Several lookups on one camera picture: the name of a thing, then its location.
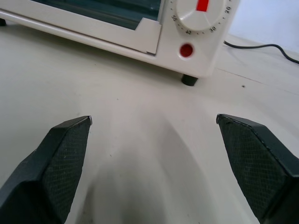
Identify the cream oven door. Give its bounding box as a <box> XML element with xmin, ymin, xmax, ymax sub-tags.
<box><xmin>0</xmin><ymin>0</ymin><xmax>168</xmax><ymax>56</ymax></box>

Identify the cream toaster oven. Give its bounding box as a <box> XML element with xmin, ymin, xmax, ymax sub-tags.
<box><xmin>0</xmin><ymin>0</ymin><xmax>241</xmax><ymax>87</ymax></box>

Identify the cream timer dial red mark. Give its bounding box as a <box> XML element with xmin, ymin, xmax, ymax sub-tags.
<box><xmin>175</xmin><ymin>0</ymin><xmax>228</xmax><ymax>32</ymax></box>

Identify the red indicator light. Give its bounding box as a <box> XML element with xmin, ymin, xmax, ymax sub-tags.
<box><xmin>179</xmin><ymin>42</ymin><xmax>194</xmax><ymax>58</ymax></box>

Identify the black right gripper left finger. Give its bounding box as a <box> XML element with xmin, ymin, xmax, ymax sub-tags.
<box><xmin>0</xmin><ymin>115</ymin><xmax>93</xmax><ymax>224</ymax></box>

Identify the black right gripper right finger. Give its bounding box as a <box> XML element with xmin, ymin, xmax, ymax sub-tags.
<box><xmin>216</xmin><ymin>113</ymin><xmax>299</xmax><ymax>224</ymax></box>

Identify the black power cable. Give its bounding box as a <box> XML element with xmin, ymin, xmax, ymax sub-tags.
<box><xmin>223</xmin><ymin>40</ymin><xmax>299</xmax><ymax>65</ymax></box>

